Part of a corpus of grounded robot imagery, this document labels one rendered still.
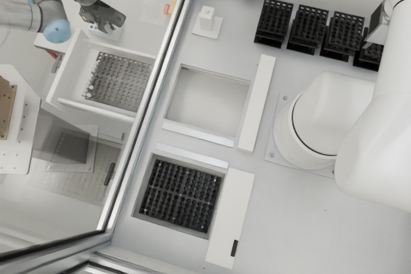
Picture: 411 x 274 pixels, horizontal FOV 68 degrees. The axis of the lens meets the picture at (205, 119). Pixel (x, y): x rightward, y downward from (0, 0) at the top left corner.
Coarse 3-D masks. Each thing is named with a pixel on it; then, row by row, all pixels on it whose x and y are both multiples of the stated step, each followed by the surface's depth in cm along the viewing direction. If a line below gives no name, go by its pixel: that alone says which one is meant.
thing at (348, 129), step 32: (384, 0) 57; (384, 32) 57; (384, 64) 45; (288, 96) 98; (320, 96) 62; (352, 96) 61; (384, 96) 42; (288, 128) 80; (320, 128) 66; (352, 128) 45; (384, 128) 39; (288, 160) 91; (320, 160) 80; (352, 160) 41; (384, 160) 39; (352, 192) 41; (384, 192) 39
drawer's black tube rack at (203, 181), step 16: (160, 176) 102; (176, 176) 102; (192, 176) 98; (208, 176) 102; (160, 192) 101; (176, 192) 97; (192, 192) 97; (208, 192) 97; (144, 208) 99; (160, 208) 99; (176, 208) 96; (192, 208) 99; (208, 208) 96; (192, 224) 95; (208, 224) 94
